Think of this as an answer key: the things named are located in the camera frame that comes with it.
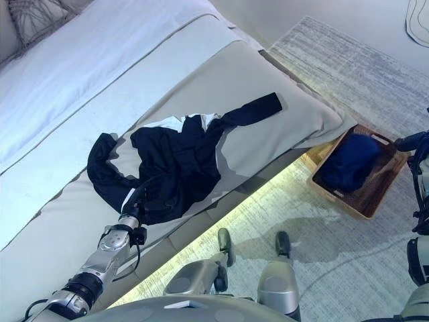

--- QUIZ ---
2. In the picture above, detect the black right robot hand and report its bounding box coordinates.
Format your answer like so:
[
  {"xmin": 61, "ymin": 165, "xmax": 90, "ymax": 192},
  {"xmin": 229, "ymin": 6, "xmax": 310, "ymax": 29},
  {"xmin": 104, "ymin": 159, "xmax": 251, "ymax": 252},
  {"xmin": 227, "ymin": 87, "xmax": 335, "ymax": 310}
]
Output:
[{"xmin": 393, "ymin": 129, "xmax": 429, "ymax": 154}]

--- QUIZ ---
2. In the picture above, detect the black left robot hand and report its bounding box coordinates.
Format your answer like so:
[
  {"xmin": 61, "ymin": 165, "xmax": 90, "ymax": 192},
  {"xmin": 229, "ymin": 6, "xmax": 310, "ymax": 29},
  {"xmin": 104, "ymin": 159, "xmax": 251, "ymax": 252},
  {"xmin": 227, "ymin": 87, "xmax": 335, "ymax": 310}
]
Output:
[{"xmin": 119, "ymin": 188, "xmax": 149, "ymax": 219}]

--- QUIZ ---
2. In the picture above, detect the dark long-sleeve jacket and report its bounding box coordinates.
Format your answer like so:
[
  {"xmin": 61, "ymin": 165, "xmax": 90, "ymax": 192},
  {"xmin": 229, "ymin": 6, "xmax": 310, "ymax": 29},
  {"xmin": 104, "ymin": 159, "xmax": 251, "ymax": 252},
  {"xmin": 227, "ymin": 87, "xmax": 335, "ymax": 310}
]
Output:
[{"xmin": 86, "ymin": 92, "xmax": 284, "ymax": 226}]

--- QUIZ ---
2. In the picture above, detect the white t-shirt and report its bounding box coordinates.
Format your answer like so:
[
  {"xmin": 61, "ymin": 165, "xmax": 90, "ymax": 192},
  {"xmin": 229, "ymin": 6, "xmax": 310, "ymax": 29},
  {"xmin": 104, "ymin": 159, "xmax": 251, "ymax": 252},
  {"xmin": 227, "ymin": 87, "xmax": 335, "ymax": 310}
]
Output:
[{"xmin": 143, "ymin": 112, "xmax": 225, "ymax": 132}]

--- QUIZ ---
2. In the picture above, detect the brown wicker basket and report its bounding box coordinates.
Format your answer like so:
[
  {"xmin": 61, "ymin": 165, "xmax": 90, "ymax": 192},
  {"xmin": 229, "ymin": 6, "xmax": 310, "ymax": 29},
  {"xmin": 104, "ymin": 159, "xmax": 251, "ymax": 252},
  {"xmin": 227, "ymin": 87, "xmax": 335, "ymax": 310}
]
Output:
[{"xmin": 307, "ymin": 123, "xmax": 412, "ymax": 221}]

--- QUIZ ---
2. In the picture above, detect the beige bed runner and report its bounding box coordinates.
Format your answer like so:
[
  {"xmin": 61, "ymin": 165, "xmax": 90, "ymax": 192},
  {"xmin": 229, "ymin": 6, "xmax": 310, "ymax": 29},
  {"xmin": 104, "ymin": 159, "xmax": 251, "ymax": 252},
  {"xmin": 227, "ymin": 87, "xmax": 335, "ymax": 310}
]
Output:
[{"xmin": 0, "ymin": 40, "xmax": 358, "ymax": 313}]

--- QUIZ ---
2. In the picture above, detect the blue garment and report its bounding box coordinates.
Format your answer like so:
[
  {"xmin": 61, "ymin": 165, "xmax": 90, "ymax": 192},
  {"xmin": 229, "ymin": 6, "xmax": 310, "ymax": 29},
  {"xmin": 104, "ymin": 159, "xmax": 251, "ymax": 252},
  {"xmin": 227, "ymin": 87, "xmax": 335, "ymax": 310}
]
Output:
[{"xmin": 316, "ymin": 133, "xmax": 383, "ymax": 194}]

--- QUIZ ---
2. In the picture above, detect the robot left leg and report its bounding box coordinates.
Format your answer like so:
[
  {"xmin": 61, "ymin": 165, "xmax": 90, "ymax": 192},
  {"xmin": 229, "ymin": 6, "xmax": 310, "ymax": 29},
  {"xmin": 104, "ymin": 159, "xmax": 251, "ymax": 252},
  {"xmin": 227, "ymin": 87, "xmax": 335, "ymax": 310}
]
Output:
[{"xmin": 163, "ymin": 227, "xmax": 237, "ymax": 303}]

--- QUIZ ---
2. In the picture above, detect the robot leg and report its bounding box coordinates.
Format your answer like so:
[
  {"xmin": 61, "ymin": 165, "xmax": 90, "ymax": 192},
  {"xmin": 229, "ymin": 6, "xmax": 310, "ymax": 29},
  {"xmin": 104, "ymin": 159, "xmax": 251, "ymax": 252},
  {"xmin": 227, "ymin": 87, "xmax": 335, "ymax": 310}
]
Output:
[
  {"xmin": 257, "ymin": 231, "xmax": 302, "ymax": 322},
  {"xmin": 163, "ymin": 227, "xmax": 237, "ymax": 303}
]

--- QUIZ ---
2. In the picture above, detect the grey striped rug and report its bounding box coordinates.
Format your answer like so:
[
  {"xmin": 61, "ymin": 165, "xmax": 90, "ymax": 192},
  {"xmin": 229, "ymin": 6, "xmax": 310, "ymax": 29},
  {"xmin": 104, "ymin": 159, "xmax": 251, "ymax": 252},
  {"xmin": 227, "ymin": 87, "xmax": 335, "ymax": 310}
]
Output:
[{"xmin": 110, "ymin": 15, "xmax": 429, "ymax": 322}]

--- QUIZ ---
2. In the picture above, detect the round rug black outline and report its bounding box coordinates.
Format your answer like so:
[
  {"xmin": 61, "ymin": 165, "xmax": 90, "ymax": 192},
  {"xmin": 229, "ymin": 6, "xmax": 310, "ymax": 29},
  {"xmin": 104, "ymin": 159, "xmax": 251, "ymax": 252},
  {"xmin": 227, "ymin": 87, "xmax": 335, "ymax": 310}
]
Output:
[{"xmin": 404, "ymin": 0, "xmax": 429, "ymax": 44}]

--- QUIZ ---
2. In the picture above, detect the white duvet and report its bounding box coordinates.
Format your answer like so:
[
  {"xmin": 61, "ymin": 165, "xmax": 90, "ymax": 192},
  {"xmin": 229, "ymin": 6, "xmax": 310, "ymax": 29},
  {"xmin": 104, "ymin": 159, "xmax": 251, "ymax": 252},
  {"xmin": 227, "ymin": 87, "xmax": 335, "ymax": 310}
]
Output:
[{"xmin": 0, "ymin": 0, "xmax": 269, "ymax": 252}]

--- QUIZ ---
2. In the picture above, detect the robot right leg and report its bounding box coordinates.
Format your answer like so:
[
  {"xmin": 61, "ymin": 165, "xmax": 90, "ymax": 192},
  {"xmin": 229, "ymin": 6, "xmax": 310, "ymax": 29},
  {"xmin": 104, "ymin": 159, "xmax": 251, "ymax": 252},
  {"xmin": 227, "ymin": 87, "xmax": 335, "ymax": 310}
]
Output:
[{"xmin": 257, "ymin": 231, "xmax": 302, "ymax": 322}]

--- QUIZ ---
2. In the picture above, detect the line-patterned pillow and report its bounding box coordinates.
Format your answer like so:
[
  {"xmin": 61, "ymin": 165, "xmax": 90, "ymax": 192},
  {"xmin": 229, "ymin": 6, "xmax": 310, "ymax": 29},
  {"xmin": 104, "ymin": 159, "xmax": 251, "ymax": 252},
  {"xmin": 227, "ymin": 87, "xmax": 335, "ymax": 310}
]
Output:
[{"xmin": 0, "ymin": 0, "xmax": 78, "ymax": 64}]

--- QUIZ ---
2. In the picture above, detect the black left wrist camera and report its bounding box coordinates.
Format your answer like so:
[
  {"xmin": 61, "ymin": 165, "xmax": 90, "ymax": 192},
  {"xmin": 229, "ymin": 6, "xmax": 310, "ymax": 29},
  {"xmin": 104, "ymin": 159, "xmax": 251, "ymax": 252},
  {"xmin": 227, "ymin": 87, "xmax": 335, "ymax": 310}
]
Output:
[{"xmin": 130, "ymin": 226, "xmax": 149, "ymax": 246}]

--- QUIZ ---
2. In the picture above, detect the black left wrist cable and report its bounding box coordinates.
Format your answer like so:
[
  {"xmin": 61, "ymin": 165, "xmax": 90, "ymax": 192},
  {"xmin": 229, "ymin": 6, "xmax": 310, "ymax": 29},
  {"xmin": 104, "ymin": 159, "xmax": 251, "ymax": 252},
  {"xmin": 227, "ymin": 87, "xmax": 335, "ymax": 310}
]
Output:
[{"xmin": 112, "ymin": 243, "xmax": 141, "ymax": 282}]

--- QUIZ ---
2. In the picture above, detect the beige upholstered bed frame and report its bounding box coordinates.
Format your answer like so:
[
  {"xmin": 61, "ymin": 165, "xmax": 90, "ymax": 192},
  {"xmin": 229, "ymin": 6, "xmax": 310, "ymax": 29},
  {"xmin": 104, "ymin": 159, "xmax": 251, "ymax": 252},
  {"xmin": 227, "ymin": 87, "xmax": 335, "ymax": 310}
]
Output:
[{"xmin": 100, "ymin": 144, "xmax": 322, "ymax": 311}]

